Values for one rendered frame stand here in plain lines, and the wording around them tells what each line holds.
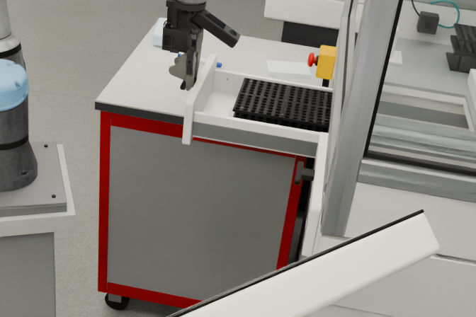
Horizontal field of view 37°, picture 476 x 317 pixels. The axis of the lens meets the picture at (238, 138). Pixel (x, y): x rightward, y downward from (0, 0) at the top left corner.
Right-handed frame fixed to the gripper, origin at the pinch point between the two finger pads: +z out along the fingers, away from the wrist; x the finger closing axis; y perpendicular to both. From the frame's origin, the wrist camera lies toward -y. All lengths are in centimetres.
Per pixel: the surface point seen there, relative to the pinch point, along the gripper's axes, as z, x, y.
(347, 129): -23, 55, -34
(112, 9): 90, -274, 106
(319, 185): -2.2, 38.2, -32.0
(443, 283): 2, 55, -54
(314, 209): -2, 46, -32
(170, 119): 16.2, -10.0, 7.0
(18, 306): 41, 40, 27
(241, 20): 90, -291, 24
